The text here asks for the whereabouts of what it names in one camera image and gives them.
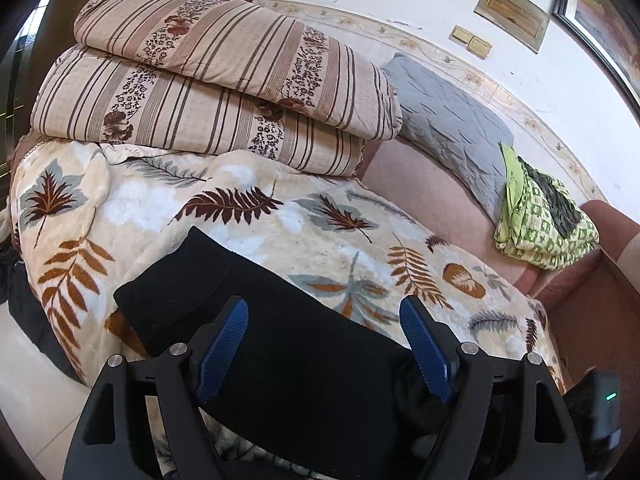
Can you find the black pants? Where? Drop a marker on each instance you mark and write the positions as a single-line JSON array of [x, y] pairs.
[[300, 370]]

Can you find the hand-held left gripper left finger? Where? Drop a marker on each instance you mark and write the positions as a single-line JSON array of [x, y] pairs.
[[222, 355]]

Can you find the brass wall switch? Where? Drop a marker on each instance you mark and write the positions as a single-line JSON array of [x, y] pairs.
[[480, 46], [461, 35]]

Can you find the dark grey crumpled cloth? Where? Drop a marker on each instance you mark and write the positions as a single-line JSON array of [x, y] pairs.
[[555, 200]]

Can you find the striped floral folded quilt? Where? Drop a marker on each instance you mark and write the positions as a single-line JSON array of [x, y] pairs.
[[200, 85]]

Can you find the grey quilted pillow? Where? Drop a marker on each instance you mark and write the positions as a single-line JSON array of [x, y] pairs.
[[450, 120]]

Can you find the green patterned folded blanket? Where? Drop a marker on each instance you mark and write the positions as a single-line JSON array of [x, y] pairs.
[[530, 230]]

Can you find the pink red sofa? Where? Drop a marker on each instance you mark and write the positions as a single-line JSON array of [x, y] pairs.
[[450, 200]]

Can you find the leaf print blanket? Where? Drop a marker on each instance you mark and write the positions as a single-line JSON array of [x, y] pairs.
[[150, 210]]

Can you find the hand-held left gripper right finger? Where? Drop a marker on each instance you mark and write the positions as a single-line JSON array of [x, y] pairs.
[[427, 355]]

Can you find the dark framed picture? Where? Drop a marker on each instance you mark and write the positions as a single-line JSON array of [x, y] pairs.
[[605, 15]]

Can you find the window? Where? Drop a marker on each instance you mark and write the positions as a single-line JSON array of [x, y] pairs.
[[30, 85]]

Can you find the framed brass wall plaque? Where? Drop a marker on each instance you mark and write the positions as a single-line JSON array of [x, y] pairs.
[[515, 15]]

